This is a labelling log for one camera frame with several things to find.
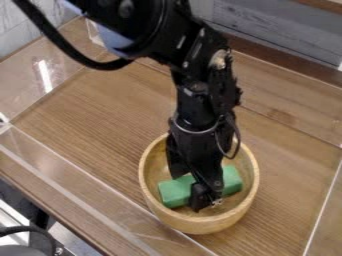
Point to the brown wooden bowl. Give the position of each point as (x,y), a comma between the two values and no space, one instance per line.
(225,212)

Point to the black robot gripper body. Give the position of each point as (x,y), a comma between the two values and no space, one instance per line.
(205,146)

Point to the black metal frame corner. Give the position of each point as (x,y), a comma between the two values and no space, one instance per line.
(42,240)

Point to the green rectangular block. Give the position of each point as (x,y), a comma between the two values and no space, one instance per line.
(176,190)

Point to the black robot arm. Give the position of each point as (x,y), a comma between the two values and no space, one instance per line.
(160,29)

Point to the clear acrylic corner bracket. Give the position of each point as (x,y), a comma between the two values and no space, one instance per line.
(94,33)

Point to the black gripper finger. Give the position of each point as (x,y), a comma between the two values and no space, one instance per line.
(178,165)
(202,196)

